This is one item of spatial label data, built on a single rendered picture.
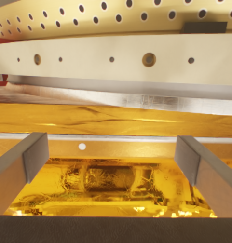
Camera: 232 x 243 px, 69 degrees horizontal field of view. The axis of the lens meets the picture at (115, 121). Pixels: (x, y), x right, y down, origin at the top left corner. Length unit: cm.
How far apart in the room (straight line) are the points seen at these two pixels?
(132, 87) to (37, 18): 18
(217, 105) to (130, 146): 13
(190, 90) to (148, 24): 10
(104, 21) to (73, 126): 15
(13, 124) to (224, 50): 29
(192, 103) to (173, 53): 8
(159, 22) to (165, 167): 21
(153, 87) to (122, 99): 5
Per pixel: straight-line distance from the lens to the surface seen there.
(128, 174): 28
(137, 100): 24
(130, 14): 24
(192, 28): 21
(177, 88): 25
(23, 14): 34
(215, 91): 26
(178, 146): 16
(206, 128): 30
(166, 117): 27
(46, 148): 17
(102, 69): 21
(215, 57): 20
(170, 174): 30
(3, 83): 43
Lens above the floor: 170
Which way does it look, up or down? 17 degrees up
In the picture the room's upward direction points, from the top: 178 degrees counter-clockwise
